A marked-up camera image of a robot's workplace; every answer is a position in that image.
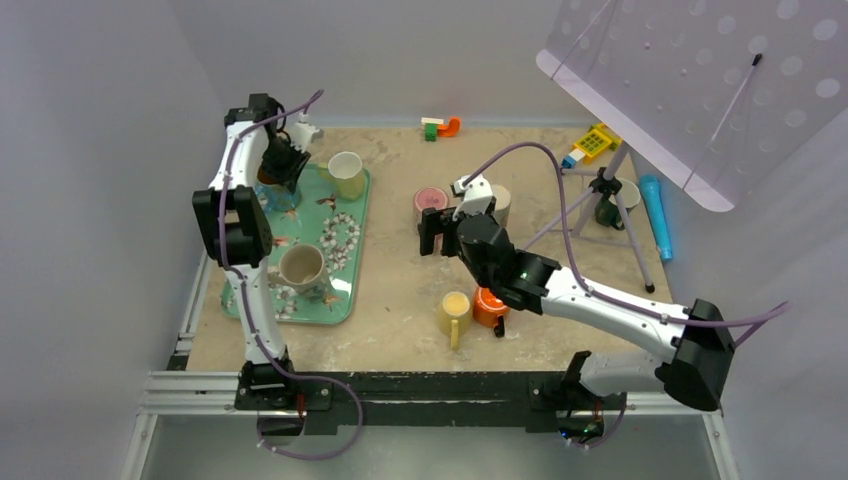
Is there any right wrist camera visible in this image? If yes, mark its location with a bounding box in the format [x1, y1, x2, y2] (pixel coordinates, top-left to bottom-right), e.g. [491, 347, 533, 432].
[451, 175, 496, 220]

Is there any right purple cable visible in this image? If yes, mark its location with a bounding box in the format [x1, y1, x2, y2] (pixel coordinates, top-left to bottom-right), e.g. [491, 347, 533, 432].
[460, 141, 793, 452]

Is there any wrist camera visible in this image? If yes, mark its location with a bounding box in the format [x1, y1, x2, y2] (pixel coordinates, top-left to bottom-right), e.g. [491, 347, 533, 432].
[451, 175, 496, 220]
[287, 112, 324, 153]

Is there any yellow mug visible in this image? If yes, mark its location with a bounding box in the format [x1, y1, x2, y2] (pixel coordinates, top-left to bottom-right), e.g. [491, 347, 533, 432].
[436, 291, 473, 351]

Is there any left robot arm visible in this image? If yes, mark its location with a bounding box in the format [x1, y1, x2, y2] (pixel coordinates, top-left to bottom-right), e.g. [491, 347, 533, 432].
[192, 93, 305, 411]

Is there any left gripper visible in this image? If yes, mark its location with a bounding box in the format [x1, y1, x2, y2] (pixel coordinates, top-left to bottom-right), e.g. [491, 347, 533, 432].
[260, 137, 310, 194]

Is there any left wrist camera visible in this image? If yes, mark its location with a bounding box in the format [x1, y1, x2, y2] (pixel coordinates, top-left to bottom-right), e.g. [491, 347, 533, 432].
[287, 112, 324, 153]

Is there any green floral tray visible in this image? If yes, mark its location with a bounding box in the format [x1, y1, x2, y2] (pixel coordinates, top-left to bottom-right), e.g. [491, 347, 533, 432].
[220, 162, 374, 326]

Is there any tan floral mug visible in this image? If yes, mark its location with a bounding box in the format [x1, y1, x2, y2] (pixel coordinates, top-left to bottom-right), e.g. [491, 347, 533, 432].
[268, 244, 331, 303]

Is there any orange mug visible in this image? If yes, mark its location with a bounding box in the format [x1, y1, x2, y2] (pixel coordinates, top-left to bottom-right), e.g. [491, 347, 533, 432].
[472, 287, 511, 338]

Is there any perforated white panel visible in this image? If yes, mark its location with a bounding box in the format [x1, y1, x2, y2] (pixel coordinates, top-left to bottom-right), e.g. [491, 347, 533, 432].
[536, 0, 847, 212]

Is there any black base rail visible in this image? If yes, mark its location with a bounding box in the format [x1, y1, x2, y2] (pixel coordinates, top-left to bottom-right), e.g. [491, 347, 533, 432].
[234, 371, 626, 435]

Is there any blue mug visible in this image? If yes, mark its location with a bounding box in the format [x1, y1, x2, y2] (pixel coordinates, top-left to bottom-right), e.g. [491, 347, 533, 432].
[254, 170, 302, 214]

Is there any blue cylinder toy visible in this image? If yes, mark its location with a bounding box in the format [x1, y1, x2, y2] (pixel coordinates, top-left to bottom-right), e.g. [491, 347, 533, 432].
[639, 174, 673, 262]

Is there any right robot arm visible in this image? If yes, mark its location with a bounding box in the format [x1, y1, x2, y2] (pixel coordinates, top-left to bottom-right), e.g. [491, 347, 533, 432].
[418, 208, 736, 412]

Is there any orange green block toy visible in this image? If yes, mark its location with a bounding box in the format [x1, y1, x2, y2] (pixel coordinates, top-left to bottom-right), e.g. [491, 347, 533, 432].
[420, 116, 461, 142]

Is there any tripod stand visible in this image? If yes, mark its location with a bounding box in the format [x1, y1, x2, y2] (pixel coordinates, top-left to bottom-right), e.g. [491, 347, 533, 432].
[523, 143, 656, 294]

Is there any beige floral mug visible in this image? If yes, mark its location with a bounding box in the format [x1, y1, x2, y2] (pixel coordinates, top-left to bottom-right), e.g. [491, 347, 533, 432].
[491, 184, 512, 228]

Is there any light green mug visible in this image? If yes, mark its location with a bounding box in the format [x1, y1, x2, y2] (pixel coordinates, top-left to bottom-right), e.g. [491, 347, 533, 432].
[317, 151, 366, 201]

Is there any pink mug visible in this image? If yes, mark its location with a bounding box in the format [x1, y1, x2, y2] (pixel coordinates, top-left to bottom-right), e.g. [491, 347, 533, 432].
[412, 186, 450, 221]

